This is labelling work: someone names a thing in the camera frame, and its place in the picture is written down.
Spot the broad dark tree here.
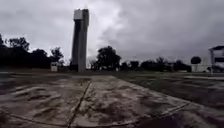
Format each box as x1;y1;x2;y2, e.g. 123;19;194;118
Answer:
94;45;122;71

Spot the tall grey concrete tower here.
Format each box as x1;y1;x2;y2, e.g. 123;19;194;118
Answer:
70;8;90;73

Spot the grey concrete slab pavement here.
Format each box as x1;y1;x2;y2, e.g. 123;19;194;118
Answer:
0;73;224;128

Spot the row of distant trees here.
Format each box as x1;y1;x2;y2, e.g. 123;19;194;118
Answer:
119;56;193;73

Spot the small white box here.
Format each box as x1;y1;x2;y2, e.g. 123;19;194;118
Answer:
50;61;59;73

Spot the grass field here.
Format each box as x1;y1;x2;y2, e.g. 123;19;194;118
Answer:
113;70;224;111

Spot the small round dark tree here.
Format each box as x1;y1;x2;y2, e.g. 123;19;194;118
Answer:
190;55;202;66

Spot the row of dark trees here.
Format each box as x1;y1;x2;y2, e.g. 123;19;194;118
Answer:
0;33;66;70

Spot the pale building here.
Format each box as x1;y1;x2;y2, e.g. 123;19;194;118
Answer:
191;45;224;74

